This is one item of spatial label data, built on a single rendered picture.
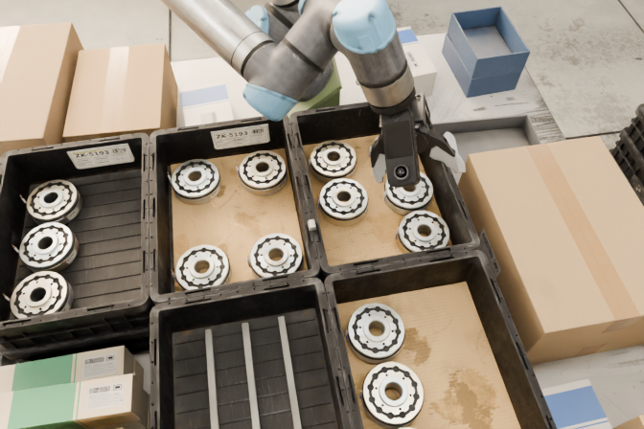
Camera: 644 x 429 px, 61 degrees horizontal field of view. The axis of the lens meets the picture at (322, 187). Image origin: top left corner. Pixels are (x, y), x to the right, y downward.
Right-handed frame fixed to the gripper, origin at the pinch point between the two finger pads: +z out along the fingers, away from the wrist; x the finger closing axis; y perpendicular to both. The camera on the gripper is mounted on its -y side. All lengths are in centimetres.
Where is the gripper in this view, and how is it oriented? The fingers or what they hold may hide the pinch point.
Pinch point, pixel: (421, 181)
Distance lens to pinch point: 95.1
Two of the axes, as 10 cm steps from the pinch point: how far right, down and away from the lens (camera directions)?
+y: 1.3, -8.1, 5.7
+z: 3.6, 5.7, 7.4
